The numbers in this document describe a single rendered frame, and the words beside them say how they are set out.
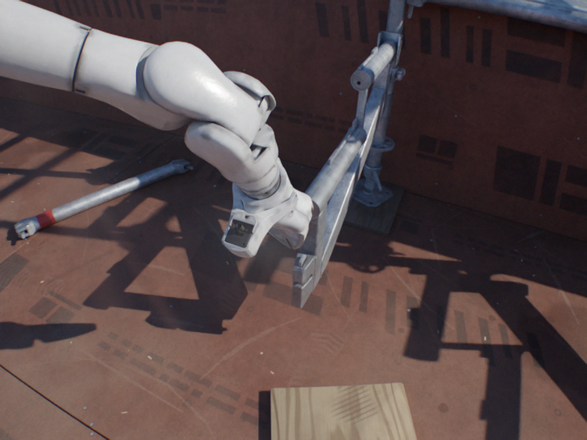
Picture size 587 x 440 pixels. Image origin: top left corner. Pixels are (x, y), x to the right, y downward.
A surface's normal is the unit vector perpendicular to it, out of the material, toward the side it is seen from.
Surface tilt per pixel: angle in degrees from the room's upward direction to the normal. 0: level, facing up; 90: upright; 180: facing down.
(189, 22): 90
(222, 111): 65
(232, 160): 119
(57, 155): 0
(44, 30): 49
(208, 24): 90
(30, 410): 0
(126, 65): 53
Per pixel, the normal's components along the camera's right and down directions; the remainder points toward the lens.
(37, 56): 0.33, 0.54
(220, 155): -0.29, 0.90
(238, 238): -0.18, -0.38
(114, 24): -0.39, 0.56
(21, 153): 0.04, -0.79
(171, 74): 0.37, -0.02
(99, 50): 0.55, -0.04
